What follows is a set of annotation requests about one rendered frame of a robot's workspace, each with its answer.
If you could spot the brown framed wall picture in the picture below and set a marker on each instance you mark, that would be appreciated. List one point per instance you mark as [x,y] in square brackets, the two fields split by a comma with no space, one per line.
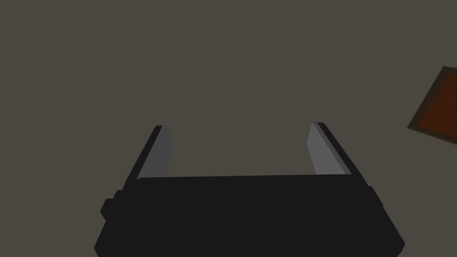
[441,107]

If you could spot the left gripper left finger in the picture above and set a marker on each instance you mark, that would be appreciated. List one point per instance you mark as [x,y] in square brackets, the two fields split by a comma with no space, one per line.
[157,153]

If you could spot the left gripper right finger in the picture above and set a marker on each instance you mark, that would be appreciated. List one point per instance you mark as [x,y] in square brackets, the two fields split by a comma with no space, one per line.
[326,155]

